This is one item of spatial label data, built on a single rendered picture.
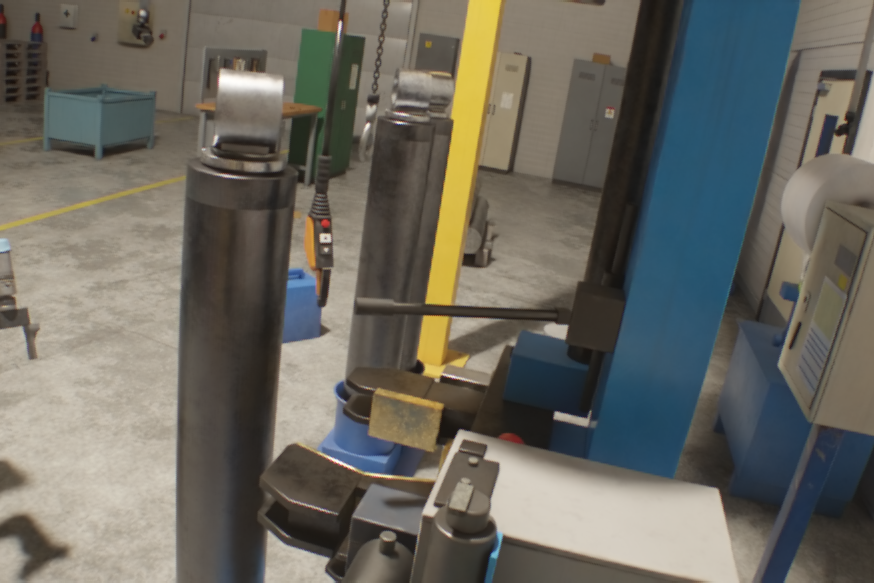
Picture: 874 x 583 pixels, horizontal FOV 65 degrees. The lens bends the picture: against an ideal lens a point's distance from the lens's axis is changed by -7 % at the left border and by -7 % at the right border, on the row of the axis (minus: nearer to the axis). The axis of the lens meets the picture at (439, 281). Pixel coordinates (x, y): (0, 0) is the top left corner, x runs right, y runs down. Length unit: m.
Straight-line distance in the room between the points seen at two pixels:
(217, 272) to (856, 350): 1.21
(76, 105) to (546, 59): 6.88
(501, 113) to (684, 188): 10.29
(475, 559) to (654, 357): 0.55
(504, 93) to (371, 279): 8.85
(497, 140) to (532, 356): 10.07
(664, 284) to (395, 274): 1.63
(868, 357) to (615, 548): 0.75
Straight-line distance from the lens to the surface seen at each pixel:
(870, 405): 1.58
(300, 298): 4.24
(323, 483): 1.32
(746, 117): 1.21
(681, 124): 1.19
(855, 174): 1.78
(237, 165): 1.38
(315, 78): 8.60
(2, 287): 2.27
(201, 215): 1.40
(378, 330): 2.80
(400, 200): 2.65
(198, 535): 1.72
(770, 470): 3.63
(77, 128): 9.27
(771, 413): 3.49
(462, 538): 0.85
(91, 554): 2.74
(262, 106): 1.37
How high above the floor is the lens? 1.74
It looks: 18 degrees down
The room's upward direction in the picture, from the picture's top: 9 degrees clockwise
